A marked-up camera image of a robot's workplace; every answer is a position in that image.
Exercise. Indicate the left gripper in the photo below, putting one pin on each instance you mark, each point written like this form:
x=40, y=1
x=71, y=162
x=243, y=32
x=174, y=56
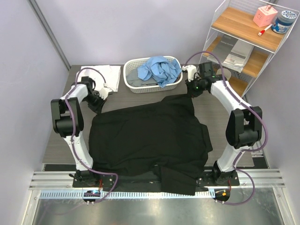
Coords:
x=98, y=109

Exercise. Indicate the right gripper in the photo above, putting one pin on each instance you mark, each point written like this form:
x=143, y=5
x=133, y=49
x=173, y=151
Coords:
x=190, y=92

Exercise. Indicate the black long sleeve shirt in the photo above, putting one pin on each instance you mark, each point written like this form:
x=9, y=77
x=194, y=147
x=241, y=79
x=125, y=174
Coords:
x=163, y=137

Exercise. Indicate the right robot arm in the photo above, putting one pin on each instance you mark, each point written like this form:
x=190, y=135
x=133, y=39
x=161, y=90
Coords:
x=244, y=127

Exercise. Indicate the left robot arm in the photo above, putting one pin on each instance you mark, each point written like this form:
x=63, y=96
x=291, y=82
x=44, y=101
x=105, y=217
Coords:
x=68, y=122

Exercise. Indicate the white plastic laundry basket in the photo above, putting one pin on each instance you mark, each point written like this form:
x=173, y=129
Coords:
x=134, y=64

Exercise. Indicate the folded white shirt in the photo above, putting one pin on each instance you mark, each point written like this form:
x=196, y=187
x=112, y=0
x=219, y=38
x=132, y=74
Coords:
x=109, y=72

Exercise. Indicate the yellow translucent cup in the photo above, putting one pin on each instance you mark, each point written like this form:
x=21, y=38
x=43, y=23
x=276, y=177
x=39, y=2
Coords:
x=226, y=72

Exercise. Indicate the blue crumpled shirt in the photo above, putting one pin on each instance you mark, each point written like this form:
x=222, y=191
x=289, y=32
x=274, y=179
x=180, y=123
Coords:
x=162, y=70

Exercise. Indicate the grey shirt in basket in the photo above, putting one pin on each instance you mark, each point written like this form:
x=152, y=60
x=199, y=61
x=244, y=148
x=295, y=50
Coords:
x=134, y=81

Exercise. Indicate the white grey booklet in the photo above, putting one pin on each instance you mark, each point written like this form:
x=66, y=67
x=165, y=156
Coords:
x=239, y=56

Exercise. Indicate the pink cube power strip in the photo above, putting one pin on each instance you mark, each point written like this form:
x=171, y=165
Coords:
x=265, y=15

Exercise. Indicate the blue patterned jar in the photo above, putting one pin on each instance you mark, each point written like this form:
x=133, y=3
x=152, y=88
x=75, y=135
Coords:
x=284, y=21

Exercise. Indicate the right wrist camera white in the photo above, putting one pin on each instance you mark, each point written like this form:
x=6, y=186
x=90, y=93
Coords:
x=191, y=70

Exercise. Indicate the white wire wooden shelf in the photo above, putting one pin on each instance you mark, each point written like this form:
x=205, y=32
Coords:
x=244, y=36

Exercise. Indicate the aluminium frame rail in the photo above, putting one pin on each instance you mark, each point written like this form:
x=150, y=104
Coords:
x=263, y=178

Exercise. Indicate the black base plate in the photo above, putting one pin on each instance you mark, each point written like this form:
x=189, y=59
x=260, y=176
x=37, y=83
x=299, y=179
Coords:
x=149, y=182

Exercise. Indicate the white slotted cable duct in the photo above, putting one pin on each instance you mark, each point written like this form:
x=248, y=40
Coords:
x=91, y=194

